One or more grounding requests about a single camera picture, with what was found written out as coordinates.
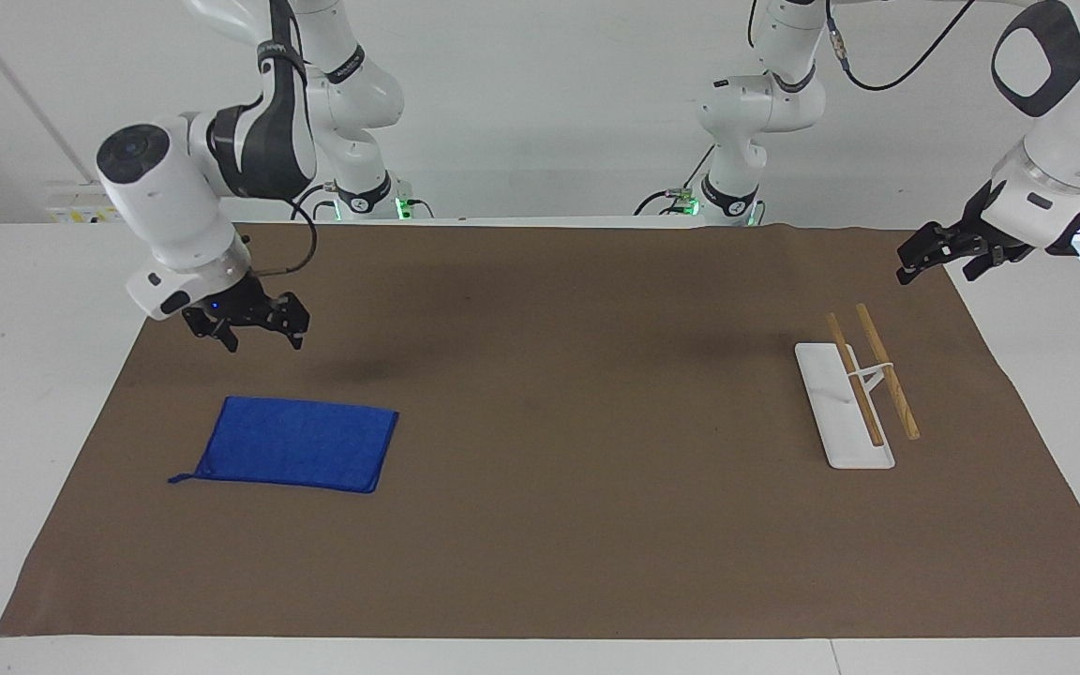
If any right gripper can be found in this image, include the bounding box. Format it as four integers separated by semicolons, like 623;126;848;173
181;278;311;354

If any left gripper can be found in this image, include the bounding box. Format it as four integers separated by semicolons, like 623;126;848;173
895;179;1034;285

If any blue towel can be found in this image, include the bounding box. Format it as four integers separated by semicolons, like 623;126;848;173
168;395;400;495

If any white rack with wooden rods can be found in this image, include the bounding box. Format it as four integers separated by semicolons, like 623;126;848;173
793;302;923;471

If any white power strip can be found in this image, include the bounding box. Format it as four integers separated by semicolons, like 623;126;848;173
45;190;126;225

